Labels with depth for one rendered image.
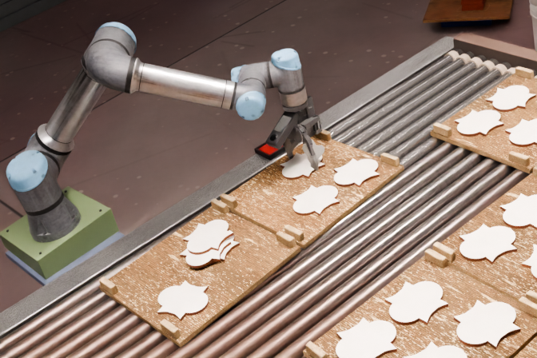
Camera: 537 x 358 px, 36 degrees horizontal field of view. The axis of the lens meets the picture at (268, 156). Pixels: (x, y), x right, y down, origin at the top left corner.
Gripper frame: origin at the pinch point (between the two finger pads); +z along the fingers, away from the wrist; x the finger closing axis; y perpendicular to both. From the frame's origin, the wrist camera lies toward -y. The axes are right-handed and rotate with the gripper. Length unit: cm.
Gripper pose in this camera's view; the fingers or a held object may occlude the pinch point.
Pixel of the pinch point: (301, 164)
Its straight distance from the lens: 246.3
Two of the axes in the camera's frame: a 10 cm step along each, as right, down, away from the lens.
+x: -6.6, -2.6, 7.0
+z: 2.0, 8.4, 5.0
